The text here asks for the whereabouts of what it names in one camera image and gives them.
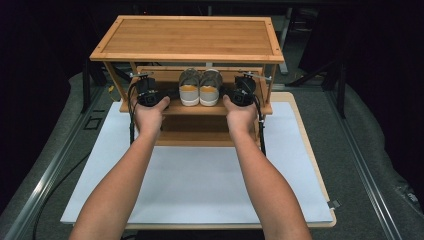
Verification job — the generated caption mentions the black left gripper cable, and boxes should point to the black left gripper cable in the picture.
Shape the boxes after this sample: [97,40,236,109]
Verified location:
[31,81,138,240]

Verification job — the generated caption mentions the beige canvas sneaker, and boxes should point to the beige canvas sneaker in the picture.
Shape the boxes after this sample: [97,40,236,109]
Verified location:
[199,68,224,107]
[178,67,202,107]

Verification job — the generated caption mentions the black metal stand leg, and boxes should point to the black metal stand leg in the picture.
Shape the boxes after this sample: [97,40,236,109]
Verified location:
[334,61,348,118]
[81,59,108,114]

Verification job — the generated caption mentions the three-tier wooden shoe rack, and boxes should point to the three-tier wooden shoe rack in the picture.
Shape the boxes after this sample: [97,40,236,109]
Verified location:
[89,14,285,148]

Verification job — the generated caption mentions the white table sheet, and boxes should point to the white table sheet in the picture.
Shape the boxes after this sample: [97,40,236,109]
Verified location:
[60,99,335,225]

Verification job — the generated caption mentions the grey metal floor rail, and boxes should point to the grey metal floor rail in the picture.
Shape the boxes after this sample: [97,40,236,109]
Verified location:
[323,89,405,240]
[3,85,113,240]

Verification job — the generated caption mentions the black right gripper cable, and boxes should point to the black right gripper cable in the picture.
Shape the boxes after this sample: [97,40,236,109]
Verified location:
[253,94,268,157]

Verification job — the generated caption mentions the person's left hand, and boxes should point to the person's left hand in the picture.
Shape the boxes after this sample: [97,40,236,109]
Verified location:
[133,95,171,140]

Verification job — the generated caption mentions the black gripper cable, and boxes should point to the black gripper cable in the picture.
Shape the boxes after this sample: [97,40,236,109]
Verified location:
[31,81,138,240]
[253,94,268,157]

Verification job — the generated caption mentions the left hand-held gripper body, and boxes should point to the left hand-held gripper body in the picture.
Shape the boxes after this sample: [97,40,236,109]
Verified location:
[129,71,168,108]

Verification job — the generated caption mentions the person's right hand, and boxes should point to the person's right hand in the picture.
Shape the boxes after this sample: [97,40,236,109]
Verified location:
[222,94,260,138]

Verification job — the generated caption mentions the white metal table leg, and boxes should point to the white metal table leg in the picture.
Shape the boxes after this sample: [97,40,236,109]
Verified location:
[279,14,290,76]

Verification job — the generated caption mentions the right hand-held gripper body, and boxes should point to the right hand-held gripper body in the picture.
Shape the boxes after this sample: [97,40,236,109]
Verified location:
[230,70,273,108]

